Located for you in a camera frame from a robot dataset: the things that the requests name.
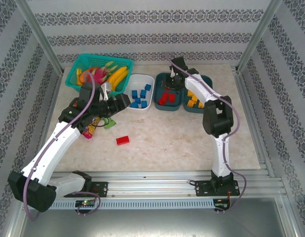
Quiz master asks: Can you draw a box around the long red lego brick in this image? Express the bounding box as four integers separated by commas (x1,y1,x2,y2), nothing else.
115,135,130,146

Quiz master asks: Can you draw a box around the dark teal plastic container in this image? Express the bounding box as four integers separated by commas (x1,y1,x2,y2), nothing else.
152,72,185,112
183,75,214,114

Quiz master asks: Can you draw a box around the large yellow toy banana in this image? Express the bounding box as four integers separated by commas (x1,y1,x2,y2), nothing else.
107,66,128,91

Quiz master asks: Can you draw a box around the small yellow toy banana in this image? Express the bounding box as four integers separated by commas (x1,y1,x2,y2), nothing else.
117,69,130,83

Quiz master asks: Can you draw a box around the white plastic container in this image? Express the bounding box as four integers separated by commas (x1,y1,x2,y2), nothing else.
124,73,155,112

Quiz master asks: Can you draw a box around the pink orange candy packet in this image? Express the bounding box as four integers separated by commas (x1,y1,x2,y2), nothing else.
81,118,101,140

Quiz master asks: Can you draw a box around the pink toy dragon fruit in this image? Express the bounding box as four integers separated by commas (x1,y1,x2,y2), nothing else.
84,61,118,86

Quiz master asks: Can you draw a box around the orange toy fruit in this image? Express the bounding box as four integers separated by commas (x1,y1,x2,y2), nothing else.
77,69,90,86

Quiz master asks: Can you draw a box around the teal plastic mesh basket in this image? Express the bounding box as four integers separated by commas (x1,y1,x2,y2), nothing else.
65,53,135,97

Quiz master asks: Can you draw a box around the left small circuit board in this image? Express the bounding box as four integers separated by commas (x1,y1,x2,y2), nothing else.
75,200,96,207

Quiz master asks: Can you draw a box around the small circuit board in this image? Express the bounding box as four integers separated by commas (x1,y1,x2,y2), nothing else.
213,199,231,210
75,200,96,207

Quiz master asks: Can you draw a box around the right small circuit board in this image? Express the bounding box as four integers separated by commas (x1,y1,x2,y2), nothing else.
213,199,231,210

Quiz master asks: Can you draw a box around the thin black camera cable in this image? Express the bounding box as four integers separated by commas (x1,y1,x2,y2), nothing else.
95,117,114,128

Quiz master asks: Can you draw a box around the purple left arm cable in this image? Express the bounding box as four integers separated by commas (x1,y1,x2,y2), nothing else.
23,72,96,221

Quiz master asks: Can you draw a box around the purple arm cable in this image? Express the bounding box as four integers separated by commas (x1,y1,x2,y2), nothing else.
166,52,247,214
23,72,96,221

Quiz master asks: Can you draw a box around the aluminium side rail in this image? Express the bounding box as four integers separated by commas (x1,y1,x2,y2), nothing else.
29,74,64,181

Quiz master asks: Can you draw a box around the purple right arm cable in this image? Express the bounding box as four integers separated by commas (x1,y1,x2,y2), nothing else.
166,52,247,214

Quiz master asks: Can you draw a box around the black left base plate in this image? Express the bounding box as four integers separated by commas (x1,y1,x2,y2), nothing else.
63,181,109,198

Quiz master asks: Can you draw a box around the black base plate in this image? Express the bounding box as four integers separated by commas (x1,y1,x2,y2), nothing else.
193,179,241,198
63,181,109,198

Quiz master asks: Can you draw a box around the aluminium rail beam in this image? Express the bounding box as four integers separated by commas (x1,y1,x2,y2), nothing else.
18,170,288,198

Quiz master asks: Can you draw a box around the aluminium frame post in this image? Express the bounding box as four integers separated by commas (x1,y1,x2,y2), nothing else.
235,0,284,72
13,0,64,75

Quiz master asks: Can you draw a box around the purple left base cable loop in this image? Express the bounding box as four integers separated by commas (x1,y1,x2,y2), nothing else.
68,189,101,217

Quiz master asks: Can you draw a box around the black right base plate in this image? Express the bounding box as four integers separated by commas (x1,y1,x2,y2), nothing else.
193,179,241,198

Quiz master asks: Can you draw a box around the grey slotted cable duct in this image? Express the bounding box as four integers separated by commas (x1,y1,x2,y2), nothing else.
28,198,215,210

